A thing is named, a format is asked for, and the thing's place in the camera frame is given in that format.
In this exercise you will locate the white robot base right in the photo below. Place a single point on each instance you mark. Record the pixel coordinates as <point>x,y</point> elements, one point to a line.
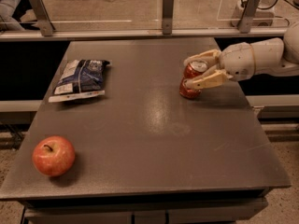
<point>265,14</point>

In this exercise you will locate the grey horizontal rail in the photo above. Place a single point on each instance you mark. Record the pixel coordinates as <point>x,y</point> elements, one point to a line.
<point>135,34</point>

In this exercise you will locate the grey right rail bracket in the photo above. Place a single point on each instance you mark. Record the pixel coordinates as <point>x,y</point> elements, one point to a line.
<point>247,17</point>

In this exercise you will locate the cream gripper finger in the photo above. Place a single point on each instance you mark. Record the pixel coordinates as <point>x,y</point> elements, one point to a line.
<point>213,77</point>
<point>211,57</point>

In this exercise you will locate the red coke can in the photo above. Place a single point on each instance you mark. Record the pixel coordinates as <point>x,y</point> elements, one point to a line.
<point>192,69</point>

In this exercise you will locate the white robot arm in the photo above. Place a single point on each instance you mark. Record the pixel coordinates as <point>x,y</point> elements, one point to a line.
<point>278,57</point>

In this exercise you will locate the red apple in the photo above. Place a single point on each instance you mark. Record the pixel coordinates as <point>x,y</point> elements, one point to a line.
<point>53,156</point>

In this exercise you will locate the grey left rail bracket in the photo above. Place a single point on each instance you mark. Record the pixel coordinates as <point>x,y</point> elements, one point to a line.
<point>43,21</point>

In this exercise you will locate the grey table cabinet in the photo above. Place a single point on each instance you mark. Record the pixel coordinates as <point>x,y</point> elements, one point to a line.
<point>226,207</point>

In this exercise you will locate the grey rail bracket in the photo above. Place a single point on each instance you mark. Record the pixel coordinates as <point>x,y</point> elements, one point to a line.
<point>247,17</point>
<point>43,21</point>
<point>167,16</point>

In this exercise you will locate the grey middle rail bracket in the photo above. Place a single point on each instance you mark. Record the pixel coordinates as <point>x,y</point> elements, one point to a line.
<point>167,16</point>

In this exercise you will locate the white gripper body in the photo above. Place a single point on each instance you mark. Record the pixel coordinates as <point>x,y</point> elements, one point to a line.
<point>237,61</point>

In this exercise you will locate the blue white chip bag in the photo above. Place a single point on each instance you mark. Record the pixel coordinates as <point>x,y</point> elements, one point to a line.
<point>81,79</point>

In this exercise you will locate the seated person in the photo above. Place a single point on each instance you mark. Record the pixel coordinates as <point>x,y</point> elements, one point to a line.
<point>7,9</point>

